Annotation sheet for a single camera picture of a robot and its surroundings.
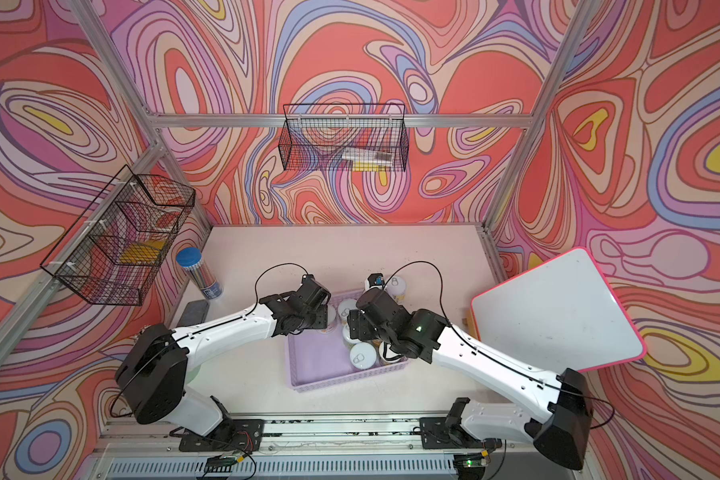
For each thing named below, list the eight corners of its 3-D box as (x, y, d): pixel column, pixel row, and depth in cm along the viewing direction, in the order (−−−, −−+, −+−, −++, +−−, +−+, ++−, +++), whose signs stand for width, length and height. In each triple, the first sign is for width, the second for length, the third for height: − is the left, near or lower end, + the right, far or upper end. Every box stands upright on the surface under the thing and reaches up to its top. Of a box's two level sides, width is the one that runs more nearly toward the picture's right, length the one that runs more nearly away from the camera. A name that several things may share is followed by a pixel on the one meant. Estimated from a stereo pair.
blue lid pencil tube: (198, 299, 101) (171, 265, 86) (205, 282, 105) (180, 247, 91) (219, 299, 101) (195, 265, 86) (225, 282, 105) (204, 247, 91)
